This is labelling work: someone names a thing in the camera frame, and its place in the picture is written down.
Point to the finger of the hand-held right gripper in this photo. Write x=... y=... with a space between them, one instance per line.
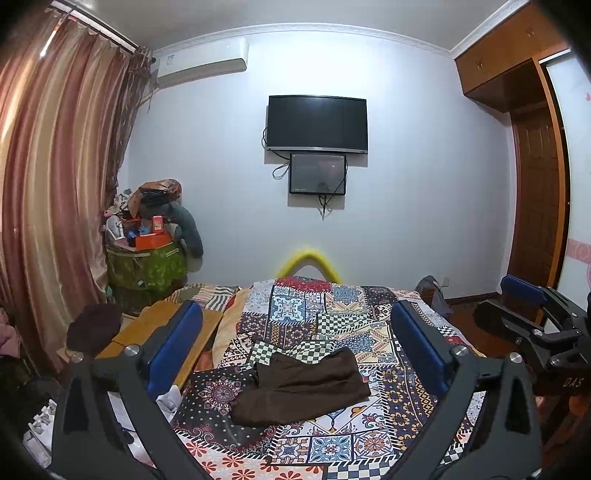
x=524 y=290
x=508 y=323

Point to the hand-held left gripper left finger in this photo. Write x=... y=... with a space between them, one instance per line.
x=175 y=341

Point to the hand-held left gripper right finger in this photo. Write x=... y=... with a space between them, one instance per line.
x=420 y=346

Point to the brown small garment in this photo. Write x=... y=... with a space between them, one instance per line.
x=304 y=387

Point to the striped orange bed sheet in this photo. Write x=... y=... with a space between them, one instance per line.
x=207 y=295

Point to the green patterned storage bag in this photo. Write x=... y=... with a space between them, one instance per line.
x=147 y=272

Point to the dark red cloth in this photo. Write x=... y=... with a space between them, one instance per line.
x=94 y=325

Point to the patchwork printed blanket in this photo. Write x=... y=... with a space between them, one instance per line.
x=323 y=314

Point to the orange box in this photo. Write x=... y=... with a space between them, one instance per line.
x=150 y=241

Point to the small red box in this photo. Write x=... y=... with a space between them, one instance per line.
x=158 y=225

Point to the white wardrobe sliding door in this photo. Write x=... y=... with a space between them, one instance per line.
x=575 y=161

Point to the yellow foam tube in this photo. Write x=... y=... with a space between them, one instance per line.
x=307 y=258

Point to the pink cloth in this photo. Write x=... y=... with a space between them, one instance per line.
x=9 y=334

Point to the pink striped curtain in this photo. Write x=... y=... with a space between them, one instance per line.
x=55 y=184

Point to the small black monitor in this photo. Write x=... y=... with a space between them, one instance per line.
x=317 y=173

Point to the wooden wardrobe cabinet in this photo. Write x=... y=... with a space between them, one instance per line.
x=503 y=60

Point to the white air conditioner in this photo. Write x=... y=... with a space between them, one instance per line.
x=203 y=62

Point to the black wall television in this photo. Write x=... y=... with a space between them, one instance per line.
x=318 y=122

